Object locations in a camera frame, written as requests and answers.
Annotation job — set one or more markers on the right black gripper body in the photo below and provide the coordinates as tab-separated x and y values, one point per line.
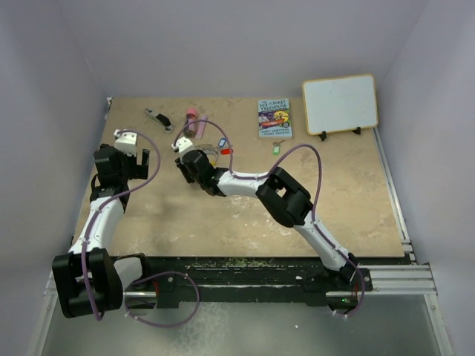
188	174

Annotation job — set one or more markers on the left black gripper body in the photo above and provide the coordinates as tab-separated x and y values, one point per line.
125	161

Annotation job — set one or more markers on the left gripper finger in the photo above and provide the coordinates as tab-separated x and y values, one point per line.
145	158
135	171

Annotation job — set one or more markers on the keyring yellow clip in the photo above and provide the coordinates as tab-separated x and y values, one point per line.
211	151

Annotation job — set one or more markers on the red key tag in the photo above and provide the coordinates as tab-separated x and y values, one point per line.
226	151

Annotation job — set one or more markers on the green key tag with key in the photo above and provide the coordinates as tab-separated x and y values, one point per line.
277	147

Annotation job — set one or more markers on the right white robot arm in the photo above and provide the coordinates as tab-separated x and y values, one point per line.
285	199

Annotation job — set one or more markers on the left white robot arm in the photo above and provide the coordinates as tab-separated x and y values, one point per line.
88	280

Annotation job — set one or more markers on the pink capped dark bottle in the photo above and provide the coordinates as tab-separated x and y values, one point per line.
189	126

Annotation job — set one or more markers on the purple highlighter pen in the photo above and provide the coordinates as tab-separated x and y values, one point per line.
201	126

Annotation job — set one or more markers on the treehouse paperback book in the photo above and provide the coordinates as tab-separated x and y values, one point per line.
274	118

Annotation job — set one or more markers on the small whiteboard on stand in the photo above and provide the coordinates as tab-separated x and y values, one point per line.
340	104

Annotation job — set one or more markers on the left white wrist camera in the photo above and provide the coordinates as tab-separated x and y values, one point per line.
125	142

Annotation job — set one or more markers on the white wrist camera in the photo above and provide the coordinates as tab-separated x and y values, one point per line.
182	146
125	142

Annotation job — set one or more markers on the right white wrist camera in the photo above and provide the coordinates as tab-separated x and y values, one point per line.
182	146

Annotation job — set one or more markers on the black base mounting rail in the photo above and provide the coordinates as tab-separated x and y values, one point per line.
243	280

